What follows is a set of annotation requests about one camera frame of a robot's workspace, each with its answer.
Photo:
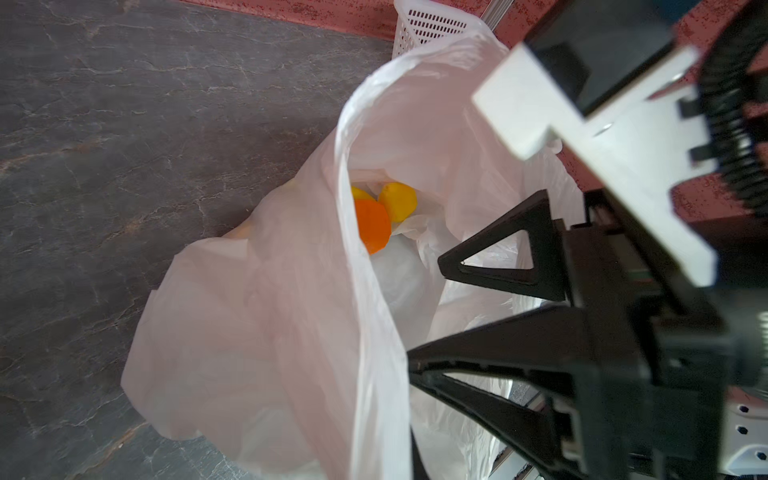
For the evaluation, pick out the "aluminium right corner post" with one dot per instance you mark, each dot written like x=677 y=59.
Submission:
x=495 y=12

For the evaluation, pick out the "white perforated plastic basket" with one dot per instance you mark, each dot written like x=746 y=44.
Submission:
x=420 y=22

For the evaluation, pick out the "orange fruit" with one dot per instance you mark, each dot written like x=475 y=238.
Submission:
x=374 y=224

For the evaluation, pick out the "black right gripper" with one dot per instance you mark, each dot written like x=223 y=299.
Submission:
x=632 y=380

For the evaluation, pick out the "white plastic bag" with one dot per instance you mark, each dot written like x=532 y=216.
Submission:
x=284 y=342

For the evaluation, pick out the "yellow fruit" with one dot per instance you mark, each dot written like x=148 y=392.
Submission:
x=399 y=201

